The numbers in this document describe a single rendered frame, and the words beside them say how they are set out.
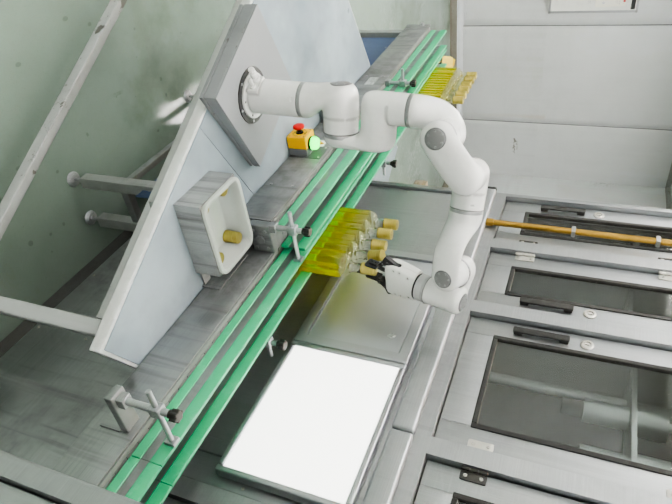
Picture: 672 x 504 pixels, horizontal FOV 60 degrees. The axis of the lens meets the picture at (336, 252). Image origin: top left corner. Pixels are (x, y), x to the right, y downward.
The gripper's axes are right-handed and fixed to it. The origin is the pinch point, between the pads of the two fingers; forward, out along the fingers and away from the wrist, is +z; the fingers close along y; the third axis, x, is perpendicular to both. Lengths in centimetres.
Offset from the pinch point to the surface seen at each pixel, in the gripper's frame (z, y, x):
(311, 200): 24.8, 13.8, -4.9
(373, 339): -8.0, -12.6, 13.5
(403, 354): -18.5, -11.9, 14.5
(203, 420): 6, -4, 63
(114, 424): 15, 6, 78
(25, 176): 87, 33, 46
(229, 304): 20.9, 5.8, 36.6
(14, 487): 5, 21, 99
